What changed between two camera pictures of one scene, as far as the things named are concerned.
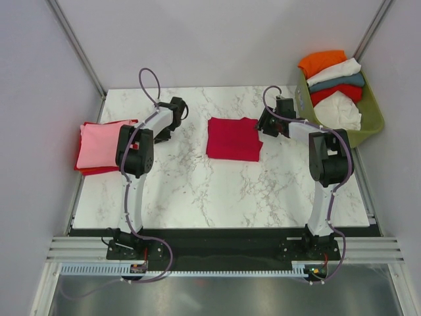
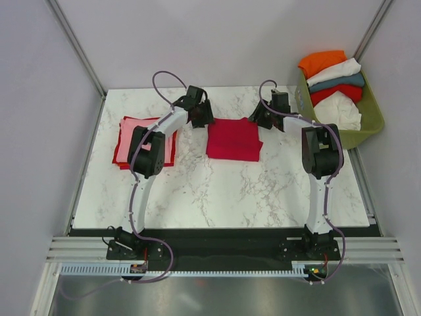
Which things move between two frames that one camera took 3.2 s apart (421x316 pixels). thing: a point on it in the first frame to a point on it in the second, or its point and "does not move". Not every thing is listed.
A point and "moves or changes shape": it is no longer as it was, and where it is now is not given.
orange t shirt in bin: (312, 62) does not move
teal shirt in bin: (354, 79) does not move
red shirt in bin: (354, 93) does not move
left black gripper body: (165, 135) to (204, 116)
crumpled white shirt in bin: (338, 111) does not move
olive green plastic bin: (372, 120) does not move
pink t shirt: (99, 143) moves or changes shape
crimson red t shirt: (233, 139) does not move
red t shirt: (97, 170) to (125, 165)
